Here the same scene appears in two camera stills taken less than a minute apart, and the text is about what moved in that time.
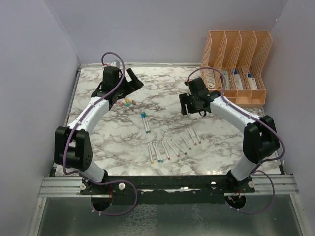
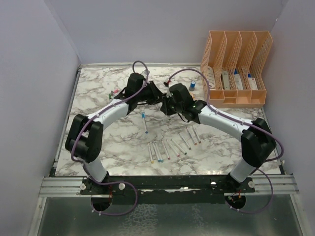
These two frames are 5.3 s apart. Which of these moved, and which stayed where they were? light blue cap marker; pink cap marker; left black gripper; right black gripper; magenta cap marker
Moved: right black gripper; left black gripper
Stayed: magenta cap marker; pink cap marker; light blue cap marker
